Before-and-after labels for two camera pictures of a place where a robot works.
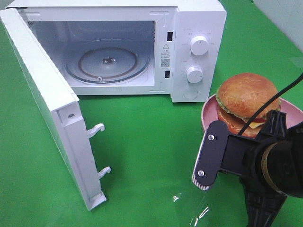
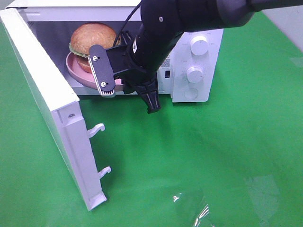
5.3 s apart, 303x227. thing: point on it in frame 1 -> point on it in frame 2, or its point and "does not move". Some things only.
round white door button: (190, 93) does not move
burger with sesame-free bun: (239, 96) -> (86, 35)
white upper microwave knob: (199, 45) does not move
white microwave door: (62, 107) does not move
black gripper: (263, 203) -> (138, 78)
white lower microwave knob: (194, 74) does not move
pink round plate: (209, 112) -> (88, 78)
